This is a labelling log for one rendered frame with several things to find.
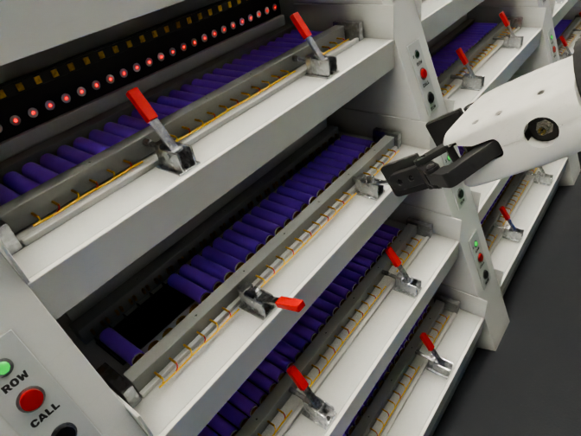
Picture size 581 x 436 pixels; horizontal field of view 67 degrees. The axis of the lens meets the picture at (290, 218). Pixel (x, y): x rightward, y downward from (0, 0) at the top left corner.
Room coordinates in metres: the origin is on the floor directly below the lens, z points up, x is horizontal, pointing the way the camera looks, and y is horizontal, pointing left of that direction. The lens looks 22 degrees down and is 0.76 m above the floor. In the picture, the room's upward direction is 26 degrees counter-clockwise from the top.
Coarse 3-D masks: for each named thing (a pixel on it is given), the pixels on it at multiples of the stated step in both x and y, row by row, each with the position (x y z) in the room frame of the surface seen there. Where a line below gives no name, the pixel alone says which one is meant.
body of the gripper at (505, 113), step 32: (576, 64) 0.26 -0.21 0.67; (512, 96) 0.30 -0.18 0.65; (544, 96) 0.27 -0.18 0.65; (576, 96) 0.25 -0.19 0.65; (480, 128) 0.29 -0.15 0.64; (512, 128) 0.28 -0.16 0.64; (544, 128) 0.29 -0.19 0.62; (576, 128) 0.25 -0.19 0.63; (512, 160) 0.28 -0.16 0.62; (544, 160) 0.27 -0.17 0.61
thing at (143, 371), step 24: (384, 144) 0.71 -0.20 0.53; (360, 168) 0.66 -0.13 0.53; (336, 192) 0.62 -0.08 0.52; (312, 216) 0.58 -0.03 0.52; (288, 240) 0.54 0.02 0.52; (264, 264) 0.51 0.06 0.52; (192, 312) 0.45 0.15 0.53; (216, 312) 0.46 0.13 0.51; (168, 336) 0.43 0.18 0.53; (192, 336) 0.43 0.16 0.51; (144, 360) 0.41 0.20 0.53; (168, 360) 0.41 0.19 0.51; (144, 384) 0.39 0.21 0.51
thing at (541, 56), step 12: (492, 0) 1.22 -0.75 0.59; (504, 0) 1.20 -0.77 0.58; (516, 0) 1.18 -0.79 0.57; (528, 0) 1.16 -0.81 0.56; (540, 0) 1.16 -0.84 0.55; (468, 12) 1.28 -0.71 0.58; (552, 24) 1.20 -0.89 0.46; (540, 48) 1.15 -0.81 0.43; (528, 60) 1.18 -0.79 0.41; (540, 60) 1.16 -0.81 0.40; (516, 72) 1.21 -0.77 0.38; (528, 72) 1.19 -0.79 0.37; (576, 156) 1.19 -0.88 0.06; (576, 168) 1.17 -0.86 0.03; (564, 180) 1.16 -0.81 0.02
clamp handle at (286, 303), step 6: (258, 294) 0.45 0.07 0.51; (264, 294) 0.46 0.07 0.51; (258, 300) 0.45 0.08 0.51; (264, 300) 0.44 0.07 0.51; (270, 300) 0.44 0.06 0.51; (276, 300) 0.43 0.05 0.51; (282, 300) 0.42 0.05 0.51; (288, 300) 0.42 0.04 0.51; (294, 300) 0.41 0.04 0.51; (300, 300) 0.41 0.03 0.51; (282, 306) 0.42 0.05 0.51; (288, 306) 0.41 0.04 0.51; (294, 306) 0.40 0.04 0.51; (300, 306) 0.40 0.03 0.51
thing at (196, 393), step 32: (320, 128) 0.81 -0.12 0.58; (352, 128) 0.82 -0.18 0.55; (384, 128) 0.76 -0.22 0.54; (416, 128) 0.72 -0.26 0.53; (384, 192) 0.62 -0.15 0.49; (192, 224) 0.61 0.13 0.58; (352, 224) 0.57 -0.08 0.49; (288, 256) 0.54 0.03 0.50; (320, 256) 0.52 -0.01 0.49; (352, 256) 0.56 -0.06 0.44; (160, 288) 0.54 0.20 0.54; (288, 288) 0.48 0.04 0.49; (320, 288) 0.51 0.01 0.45; (224, 320) 0.46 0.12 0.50; (256, 320) 0.45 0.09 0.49; (288, 320) 0.46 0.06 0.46; (96, 352) 0.46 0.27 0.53; (192, 352) 0.43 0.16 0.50; (224, 352) 0.41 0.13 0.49; (256, 352) 0.43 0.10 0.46; (128, 384) 0.38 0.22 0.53; (160, 384) 0.40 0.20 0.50; (192, 384) 0.39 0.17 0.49; (224, 384) 0.39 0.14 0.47; (160, 416) 0.36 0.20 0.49; (192, 416) 0.36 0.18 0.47
